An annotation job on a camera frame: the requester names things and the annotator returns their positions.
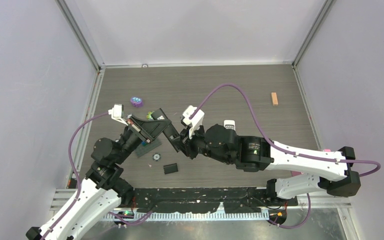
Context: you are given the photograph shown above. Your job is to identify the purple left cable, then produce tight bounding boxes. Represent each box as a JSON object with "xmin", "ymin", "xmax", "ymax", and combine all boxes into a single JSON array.
[{"xmin": 39, "ymin": 111, "xmax": 112, "ymax": 240}]

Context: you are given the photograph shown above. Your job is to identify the green monster toy block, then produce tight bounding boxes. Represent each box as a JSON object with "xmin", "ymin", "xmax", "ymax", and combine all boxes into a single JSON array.
[{"xmin": 146, "ymin": 111, "xmax": 154, "ymax": 121}]

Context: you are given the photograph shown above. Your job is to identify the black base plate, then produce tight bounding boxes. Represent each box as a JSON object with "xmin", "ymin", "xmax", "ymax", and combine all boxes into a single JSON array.
[{"xmin": 134, "ymin": 187, "xmax": 298, "ymax": 214}]

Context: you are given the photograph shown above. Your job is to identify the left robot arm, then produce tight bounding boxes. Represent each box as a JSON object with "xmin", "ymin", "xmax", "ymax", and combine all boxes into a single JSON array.
[{"xmin": 26, "ymin": 115, "xmax": 172, "ymax": 240}]

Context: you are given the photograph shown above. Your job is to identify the blue poker chip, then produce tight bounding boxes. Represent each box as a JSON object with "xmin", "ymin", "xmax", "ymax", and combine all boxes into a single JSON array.
[{"xmin": 152, "ymin": 153, "xmax": 161, "ymax": 162}]

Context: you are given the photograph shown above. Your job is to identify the black remote control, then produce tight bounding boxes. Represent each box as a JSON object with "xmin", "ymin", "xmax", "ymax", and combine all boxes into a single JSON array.
[{"xmin": 151, "ymin": 108, "xmax": 181, "ymax": 153}]

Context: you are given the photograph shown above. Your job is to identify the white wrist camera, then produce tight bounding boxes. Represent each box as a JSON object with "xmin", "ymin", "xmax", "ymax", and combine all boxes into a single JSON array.
[
  {"xmin": 107, "ymin": 104, "xmax": 128, "ymax": 126},
  {"xmin": 181, "ymin": 105, "xmax": 205, "ymax": 139}
]

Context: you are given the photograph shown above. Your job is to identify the black battery cover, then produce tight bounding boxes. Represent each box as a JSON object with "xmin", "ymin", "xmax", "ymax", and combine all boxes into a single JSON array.
[{"xmin": 163, "ymin": 163, "xmax": 179, "ymax": 175}]

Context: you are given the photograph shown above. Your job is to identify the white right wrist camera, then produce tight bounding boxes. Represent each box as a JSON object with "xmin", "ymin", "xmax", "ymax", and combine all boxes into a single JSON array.
[{"xmin": 181, "ymin": 105, "xmax": 205, "ymax": 139}]

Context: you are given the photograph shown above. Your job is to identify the pink toy toaster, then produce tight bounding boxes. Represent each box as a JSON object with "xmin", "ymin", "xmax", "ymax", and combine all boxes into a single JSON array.
[{"xmin": 291, "ymin": 149, "xmax": 331, "ymax": 177}]

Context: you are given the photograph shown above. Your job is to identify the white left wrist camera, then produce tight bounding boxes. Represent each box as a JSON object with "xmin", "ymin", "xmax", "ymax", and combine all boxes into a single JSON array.
[{"xmin": 107, "ymin": 104, "xmax": 128, "ymax": 126}]

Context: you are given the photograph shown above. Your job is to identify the white remote control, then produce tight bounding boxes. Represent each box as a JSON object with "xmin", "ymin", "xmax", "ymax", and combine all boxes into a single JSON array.
[{"xmin": 223, "ymin": 120, "xmax": 236, "ymax": 131}]

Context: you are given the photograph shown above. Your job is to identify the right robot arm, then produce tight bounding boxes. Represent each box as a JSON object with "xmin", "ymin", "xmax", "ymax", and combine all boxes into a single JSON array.
[{"xmin": 174, "ymin": 121, "xmax": 361, "ymax": 205}]

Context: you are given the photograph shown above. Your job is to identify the orange wooden block far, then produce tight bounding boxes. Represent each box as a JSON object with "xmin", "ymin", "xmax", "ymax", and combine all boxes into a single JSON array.
[{"xmin": 270, "ymin": 92, "xmax": 279, "ymax": 106}]

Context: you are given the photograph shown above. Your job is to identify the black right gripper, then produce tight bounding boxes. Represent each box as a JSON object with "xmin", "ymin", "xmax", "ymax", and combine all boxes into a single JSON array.
[{"xmin": 172, "ymin": 121, "xmax": 232, "ymax": 165}]

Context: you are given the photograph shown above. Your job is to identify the grey building baseplate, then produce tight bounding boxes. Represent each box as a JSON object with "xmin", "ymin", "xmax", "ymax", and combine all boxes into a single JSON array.
[{"xmin": 134, "ymin": 138, "xmax": 162, "ymax": 158}]

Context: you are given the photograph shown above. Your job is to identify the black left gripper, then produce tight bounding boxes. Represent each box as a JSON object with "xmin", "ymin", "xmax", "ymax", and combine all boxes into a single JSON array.
[{"xmin": 115, "ymin": 114, "xmax": 172, "ymax": 164}]

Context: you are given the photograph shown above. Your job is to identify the purple monster toy block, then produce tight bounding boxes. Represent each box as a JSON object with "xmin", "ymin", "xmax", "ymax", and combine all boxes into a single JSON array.
[{"xmin": 130, "ymin": 96, "xmax": 144, "ymax": 108}]

